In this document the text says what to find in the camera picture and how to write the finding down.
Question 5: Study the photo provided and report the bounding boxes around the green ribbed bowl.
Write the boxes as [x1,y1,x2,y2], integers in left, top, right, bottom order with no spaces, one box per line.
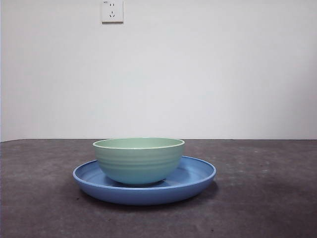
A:
[92,137,186,187]

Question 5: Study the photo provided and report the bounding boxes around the blue plate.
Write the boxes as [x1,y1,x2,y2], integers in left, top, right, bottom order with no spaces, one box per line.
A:
[72,155,217,206]

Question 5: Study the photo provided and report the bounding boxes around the white wall socket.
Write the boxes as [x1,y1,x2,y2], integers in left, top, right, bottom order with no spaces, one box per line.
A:
[101,0,124,25]

